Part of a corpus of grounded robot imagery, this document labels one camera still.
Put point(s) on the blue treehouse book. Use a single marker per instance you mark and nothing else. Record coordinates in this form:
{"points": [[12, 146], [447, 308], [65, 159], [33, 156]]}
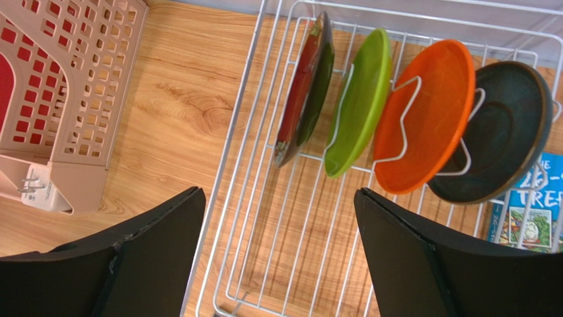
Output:
{"points": [[532, 209]]}

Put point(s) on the red floral plate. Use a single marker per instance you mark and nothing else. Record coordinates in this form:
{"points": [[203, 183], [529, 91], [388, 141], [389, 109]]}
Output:
{"points": [[307, 91]]}

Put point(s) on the orange plate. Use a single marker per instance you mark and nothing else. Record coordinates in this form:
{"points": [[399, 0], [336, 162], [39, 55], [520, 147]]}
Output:
{"points": [[424, 117]]}

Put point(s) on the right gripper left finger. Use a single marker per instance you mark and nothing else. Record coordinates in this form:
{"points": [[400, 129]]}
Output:
{"points": [[139, 267]]}

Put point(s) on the pink plastic file organizer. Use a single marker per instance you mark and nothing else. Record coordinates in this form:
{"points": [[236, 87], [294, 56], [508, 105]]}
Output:
{"points": [[66, 67]]}

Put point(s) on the white wire dish rack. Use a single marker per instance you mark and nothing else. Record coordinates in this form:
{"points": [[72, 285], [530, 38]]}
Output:
{"points": [[285, 241]]}

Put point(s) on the red plastic folder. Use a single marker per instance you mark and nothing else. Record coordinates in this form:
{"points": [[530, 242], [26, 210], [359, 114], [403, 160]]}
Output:
{"points": [[33, 92]]}

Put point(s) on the dark grey plate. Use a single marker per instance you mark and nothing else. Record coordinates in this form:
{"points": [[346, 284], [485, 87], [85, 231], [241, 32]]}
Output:
{"points": [[503, 139]]}

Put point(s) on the white power adapter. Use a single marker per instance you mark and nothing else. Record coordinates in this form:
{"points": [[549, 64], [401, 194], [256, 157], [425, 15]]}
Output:
{"points": [[38, 191]]}

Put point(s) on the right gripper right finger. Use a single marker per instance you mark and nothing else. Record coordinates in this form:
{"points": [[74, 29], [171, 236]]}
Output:
{"points": [[419, 267]]}

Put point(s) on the green plate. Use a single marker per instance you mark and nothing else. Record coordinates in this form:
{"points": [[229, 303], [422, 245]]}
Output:
{"points": [[360, 104]]}

